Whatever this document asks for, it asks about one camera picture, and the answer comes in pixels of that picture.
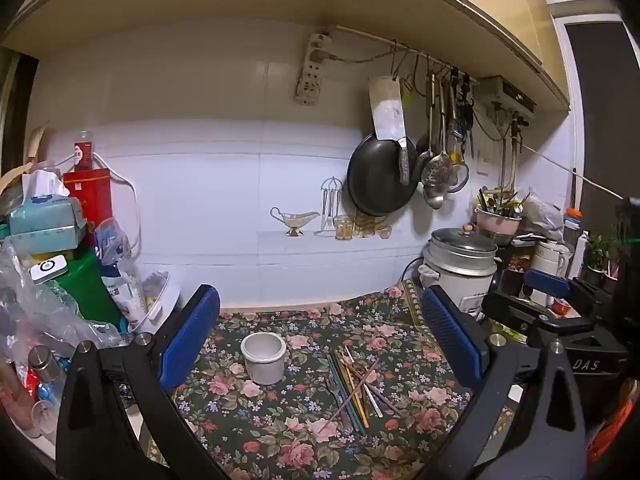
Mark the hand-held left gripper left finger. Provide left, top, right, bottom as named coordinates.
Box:
left=55, top=284, right=228, bottom=480

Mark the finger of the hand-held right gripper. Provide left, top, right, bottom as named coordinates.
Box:
left=522, top=267, right=603, bottom=313
left=482, top=290, right=568, bottom=336

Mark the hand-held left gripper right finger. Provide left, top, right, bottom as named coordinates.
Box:
left=415, top=285, right=601, bottom=480

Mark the pile of colourful chopsticks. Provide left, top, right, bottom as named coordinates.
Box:
left=317, top=344, right=401, bottom=436

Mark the silver metal fork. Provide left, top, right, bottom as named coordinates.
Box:
left=325, top=377, right=354, bottom=433

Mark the bunch of utensils in bowl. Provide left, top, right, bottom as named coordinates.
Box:
left=476, top=186, right=532, bottom=220

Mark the white electric kettle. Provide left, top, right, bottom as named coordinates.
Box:
left=530, top=239, right=572, bottom=281

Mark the white plastic bottle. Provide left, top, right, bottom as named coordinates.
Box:
left=572, top=230, right=591, bottom=281

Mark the white plastic container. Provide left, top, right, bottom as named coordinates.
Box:
left=127, top=270, right=182, bottom=336

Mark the potted green plant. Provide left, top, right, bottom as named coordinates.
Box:
left=584, top=232, right=621, bottom=288

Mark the white rice cooker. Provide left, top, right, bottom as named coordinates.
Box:
left=417, top=224, right=501, bottom=320

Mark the pink utensil bowl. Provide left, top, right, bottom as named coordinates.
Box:
left=474, top=205, right=524, bottom=247

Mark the orange cloth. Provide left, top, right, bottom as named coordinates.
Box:
left=587, top=380, right=640, bottom=466

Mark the blue white plastic bag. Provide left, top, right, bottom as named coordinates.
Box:
left=92, top=217, right=140, bottom=328

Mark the long bamboo stick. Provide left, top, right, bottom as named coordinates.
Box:
left=521, top=144, right=625, bottom=200

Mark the green box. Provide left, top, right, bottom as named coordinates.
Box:
left=50, top=247, right=124, bottom=327

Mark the floral tablecloth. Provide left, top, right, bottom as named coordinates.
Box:
left=145, top=280, right=516, bottom=480

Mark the steel ladle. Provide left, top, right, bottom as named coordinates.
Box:
left=422, top=76, right=447, bottom=210

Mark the small silver metal jar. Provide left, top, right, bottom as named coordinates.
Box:
left=27, top=345, right=64, bottom=384

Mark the clear plastic bag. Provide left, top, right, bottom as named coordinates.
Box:
left=0, top=237, right=126, bottom=361

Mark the steel skimmer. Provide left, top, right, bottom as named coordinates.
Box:
left=421, top=75, right=454, bottom=188

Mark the red box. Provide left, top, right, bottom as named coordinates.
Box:
left=62, top=169, right=112, bottom=242

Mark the black wok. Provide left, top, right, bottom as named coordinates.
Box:
left=346, top=133, right=421, bottom=217

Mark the teal tissue box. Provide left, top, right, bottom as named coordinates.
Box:
left=7, top=170, right=89, bottom=252

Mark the red label bottle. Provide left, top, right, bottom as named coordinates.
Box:
left=74, top=130, right=96, bottom=172

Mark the steel cleaver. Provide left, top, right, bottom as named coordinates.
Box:
left=368, top=76, right=418, bottom=186

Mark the wooden board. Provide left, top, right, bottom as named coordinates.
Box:
left=24, top=121, right=52, bottom=173

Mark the beige power strip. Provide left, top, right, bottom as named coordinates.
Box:
left=294, top=32, right=333, bottom=107

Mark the overhead kitchen cabinet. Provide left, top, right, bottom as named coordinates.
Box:
left=0, top=0, right=573, bottom=113

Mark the white cord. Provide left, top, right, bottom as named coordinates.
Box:
left=54, top=151, right=142, bottom=263

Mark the white device with ring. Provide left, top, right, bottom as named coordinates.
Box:
left=29, top=254, right=69, bottom=282

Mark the kitchenware wall sticker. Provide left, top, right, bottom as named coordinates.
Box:
left=270, top=176, right=394, bottom=240

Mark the wall gas heater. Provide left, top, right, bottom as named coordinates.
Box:
left=472, top=75, right=538, bottom=115

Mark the wall hanging rail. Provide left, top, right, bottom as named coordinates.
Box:
left=334, top=24, right=478, bottom=83

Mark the power strip cable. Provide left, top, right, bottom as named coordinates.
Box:
left=320, top=40, right=401, bottom=66

